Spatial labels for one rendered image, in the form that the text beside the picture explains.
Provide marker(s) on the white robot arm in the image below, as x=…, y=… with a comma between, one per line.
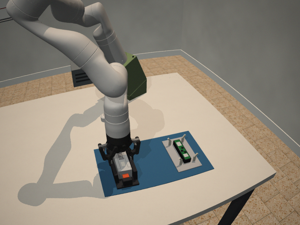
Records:
x=110, y=77

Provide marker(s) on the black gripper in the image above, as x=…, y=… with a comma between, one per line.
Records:
x=119, y=145

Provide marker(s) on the grey rectangular cover with black slots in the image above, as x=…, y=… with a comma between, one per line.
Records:
x=122, y=164

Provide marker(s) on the blue flat mat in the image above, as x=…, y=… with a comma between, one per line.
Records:
x=160, y=160

